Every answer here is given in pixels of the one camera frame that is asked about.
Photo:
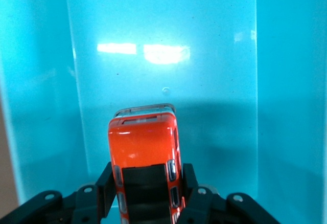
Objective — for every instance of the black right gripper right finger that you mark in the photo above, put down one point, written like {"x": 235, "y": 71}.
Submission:
{"x": 201, "y": 206}

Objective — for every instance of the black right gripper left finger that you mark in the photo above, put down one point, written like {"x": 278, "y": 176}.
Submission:
{"x": 87, "y": 203}

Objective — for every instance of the orange toy bus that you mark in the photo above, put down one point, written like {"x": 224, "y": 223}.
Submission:
{"x": 143, "y": 142}

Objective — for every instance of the blue plastic box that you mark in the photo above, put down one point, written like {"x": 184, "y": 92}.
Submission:
{"x": 163, "y": 55}

